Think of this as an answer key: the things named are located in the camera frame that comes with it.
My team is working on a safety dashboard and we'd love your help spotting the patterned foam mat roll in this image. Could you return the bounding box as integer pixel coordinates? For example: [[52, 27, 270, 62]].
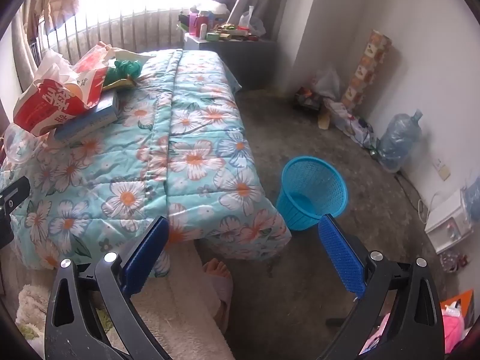
[[341, 29, 393, 112]]

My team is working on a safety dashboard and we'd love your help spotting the patterned plastic sheet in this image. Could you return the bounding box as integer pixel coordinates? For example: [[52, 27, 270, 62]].
[[322, 97, 376, 144]]

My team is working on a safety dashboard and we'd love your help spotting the grey cabinet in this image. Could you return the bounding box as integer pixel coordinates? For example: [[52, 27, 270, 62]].
[[184, 32, 280, 91]]

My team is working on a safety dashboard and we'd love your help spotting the white fluffy rug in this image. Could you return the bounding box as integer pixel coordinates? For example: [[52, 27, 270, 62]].
[[15, 245, 235, 360]]

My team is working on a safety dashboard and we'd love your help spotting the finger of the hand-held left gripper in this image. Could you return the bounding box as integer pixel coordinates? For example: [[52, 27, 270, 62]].
[[0, 175, 31, 250]]

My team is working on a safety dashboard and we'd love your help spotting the red and white paper bag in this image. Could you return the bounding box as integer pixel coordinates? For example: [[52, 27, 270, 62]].
[[13, 47, 105, 136]]

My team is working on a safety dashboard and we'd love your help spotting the large blue water jug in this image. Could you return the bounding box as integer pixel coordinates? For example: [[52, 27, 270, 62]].
[[377, 109, 424, 173]]

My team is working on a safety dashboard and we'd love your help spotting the pink cloth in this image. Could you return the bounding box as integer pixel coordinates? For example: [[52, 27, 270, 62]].
[[442, 300, 466, 343]]

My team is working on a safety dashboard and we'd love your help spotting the white plastic bag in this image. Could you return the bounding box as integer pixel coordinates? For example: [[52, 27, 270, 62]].
[[238, 5, 268, 38]]

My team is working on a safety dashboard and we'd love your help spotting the metal window railing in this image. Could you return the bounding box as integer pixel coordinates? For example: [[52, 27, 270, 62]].
[[22, 0, 226, 64]]

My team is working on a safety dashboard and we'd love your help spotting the wall socket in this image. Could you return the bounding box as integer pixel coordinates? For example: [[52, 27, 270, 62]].
[[436, 160, 453, 181]]

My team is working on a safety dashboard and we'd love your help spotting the blue plastic basket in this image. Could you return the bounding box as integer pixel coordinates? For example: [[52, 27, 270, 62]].
[[275, 155, 347, 231]]

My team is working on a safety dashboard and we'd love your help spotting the translucent plastic bag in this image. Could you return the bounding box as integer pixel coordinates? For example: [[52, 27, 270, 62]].
[[313, 67, 344, 100]]

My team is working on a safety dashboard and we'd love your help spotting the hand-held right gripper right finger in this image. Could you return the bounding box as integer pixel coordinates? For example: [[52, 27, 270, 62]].
[[318, 214, 446, 360]]

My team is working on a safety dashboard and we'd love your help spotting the clear plastic bottle blue label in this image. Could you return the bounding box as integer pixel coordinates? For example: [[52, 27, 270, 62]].
[[0, 123, 49, 166]]

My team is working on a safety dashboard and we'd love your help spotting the white plastic drawer box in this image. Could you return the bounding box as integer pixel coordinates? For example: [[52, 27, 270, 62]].
[[424, 189, 475, 256]]

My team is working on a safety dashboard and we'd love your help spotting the yellow snack packet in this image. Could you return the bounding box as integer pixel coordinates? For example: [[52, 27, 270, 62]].
[[101, 75, 136, 93]]

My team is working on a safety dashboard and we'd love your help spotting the green crumpled plastic bag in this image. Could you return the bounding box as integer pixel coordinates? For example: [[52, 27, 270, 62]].
[[108, 59, 144, 83]]

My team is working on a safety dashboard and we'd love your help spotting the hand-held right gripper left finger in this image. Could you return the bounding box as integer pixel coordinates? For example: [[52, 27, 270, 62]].
[[45, 215, 173, 360]]

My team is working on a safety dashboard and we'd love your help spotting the white cable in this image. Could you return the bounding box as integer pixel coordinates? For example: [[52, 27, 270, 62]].
[[417, 190, 451, 227]]

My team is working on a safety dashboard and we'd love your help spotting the floral turquoise blanket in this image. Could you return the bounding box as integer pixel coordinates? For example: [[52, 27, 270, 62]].
[[0, 48, 293, 279]]

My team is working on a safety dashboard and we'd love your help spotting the light blue cardboard box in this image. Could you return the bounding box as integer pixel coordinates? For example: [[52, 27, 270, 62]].
[[54, 90, 121, 144]]

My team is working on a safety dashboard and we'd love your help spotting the person's foot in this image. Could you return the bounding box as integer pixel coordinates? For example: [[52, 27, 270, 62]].
[[202, 258, 234, 331]]

